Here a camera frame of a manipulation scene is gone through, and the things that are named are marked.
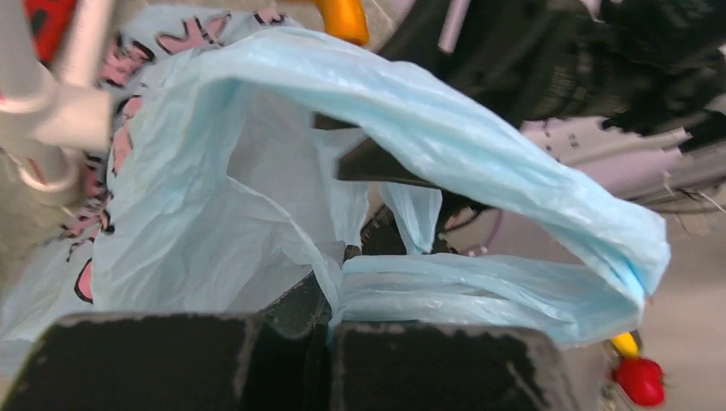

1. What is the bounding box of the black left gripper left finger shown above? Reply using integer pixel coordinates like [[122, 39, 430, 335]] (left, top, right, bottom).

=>
[[3, 276, 330, 410]]

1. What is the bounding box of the orange plastic faucet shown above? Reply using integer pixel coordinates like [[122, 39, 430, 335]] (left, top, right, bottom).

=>
[[311, 0, 370, 46]]

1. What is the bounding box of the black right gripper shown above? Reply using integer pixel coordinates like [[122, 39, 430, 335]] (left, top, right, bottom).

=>
[[379, 1, 725, 151]]

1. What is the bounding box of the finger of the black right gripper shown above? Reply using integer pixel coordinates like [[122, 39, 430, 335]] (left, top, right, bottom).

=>
[[312, 113, 489, 214]]

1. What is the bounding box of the red fake fruit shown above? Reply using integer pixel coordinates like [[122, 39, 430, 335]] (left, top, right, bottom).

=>
[[611, 357, 666, 408]]

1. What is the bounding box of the red grey pipe wrench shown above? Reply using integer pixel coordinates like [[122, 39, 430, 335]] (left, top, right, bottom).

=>
[[24, 0, 77, 66]]

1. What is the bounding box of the yellow fake banana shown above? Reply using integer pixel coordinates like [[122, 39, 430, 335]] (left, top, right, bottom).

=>
[[610, 331, 642, 358]]

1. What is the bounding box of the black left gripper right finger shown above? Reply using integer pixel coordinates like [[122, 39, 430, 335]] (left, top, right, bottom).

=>
[[329, 322, 579, 411]]

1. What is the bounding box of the white vertical pipe with fittings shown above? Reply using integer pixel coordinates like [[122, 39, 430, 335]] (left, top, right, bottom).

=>
[[0, 0, 117, 208]]

